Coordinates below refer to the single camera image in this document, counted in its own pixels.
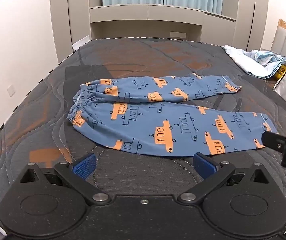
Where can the white socket panel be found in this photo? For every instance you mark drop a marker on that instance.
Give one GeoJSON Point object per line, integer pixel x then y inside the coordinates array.
{"type": "Point", "coordinates": [178, 34]}

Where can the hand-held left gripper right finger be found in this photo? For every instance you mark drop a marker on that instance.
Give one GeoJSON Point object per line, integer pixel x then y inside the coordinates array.
{"type": "Point", "coordinates": [203, 163]}

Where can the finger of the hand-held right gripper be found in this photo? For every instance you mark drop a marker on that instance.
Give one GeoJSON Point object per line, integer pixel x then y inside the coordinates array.
{"type": "Point", "coordinates": [273, 140]}

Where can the white wall socket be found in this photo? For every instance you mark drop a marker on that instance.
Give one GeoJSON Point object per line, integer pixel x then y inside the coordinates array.
{"type": "Point", "coordinates": [11, 90]}

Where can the light blue and white blanket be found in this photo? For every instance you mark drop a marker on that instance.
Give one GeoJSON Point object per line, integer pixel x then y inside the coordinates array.
{"type": "Point", "coordinates": [248, 60]}

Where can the beige wardrobe unit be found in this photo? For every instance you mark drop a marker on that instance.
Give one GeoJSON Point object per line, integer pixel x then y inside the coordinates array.
{"type": "Point", "coordinates": [77, 17]}

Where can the blue pants with orange cars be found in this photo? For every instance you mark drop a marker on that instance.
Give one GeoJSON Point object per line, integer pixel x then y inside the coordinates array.
{"type": "Point", "coordinates": [143, 120]}

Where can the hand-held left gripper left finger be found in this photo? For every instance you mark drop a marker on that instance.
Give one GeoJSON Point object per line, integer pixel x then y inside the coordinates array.
{"type": "Point", "coordinates": [84, 166]}

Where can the grey and orange quilted mattress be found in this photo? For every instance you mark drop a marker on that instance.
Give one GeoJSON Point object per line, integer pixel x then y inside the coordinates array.
{"type": "Point", "coordinates": [145, 60]}

